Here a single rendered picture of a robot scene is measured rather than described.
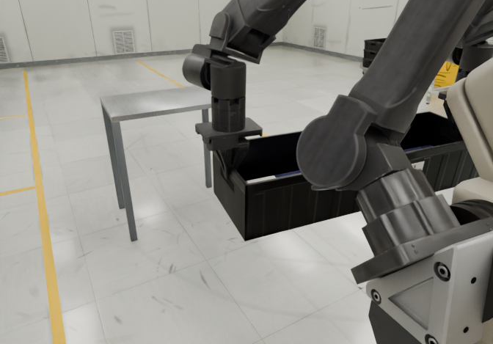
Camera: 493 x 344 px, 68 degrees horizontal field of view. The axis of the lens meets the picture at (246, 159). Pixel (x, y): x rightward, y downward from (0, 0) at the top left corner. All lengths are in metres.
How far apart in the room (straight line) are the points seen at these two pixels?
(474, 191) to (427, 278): 0.13
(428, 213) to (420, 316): 0.10
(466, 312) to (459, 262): 0.06
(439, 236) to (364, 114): 0.13
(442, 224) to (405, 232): 0.03
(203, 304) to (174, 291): 0.18
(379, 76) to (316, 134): 0.09
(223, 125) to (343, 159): 0.27
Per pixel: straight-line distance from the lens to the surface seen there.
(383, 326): 0.66
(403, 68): 0.40
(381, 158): 0.38
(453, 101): 0.49
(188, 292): 2.02
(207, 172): 2.82
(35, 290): 2.28
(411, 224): 0.36
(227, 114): 0.59
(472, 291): 0.38
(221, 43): 0.57
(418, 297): 0.39
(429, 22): 0.41
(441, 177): 0.88
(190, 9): 9.23
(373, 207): 0.38
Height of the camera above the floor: 1.41
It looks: 25 degrees down
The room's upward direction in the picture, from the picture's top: straight up
